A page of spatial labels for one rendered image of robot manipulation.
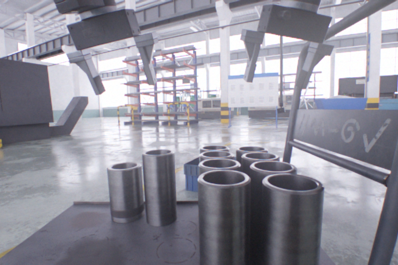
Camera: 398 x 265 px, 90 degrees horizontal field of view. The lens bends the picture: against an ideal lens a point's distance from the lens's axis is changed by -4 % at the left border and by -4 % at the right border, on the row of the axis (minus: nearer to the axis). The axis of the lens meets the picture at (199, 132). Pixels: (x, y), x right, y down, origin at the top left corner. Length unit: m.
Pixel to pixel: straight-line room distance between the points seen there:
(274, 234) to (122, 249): 0.49
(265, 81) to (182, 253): 7.57
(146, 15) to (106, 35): 13.04
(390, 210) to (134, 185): 0.76
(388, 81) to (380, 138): 15.36
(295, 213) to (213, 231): 0.18
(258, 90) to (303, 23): 7.55
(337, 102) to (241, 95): 3.13
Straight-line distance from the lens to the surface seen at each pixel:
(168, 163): 0.79
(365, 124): 0.64
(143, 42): 0.46
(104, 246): 0.83
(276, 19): 0.46
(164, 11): 12.84
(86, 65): 0.53
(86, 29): 0.50
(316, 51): 0.53
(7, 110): 6.64
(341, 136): 0.70
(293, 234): 0.48
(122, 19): 0.46
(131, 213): 0.91
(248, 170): 0.70
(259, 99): 7.99
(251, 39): 0.46
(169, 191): 0.82
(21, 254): 0.92
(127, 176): 0.86
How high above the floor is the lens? 0.69
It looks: 6 degrees down
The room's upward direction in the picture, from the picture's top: 2 degrees counter-clockwise
